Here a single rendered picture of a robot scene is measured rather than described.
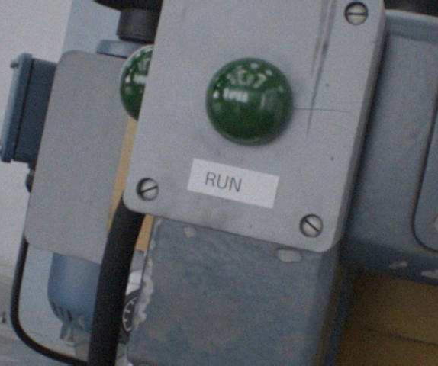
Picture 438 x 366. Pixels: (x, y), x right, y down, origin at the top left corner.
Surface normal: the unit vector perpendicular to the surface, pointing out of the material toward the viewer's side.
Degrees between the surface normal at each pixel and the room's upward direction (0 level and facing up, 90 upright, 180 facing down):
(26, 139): 90
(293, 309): 90
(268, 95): 81
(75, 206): 90
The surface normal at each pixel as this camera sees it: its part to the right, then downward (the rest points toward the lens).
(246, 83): -0.15, -0.27
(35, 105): 0.25, 0.11
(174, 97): -0.19, 0.01
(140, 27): -0.59, -0.08
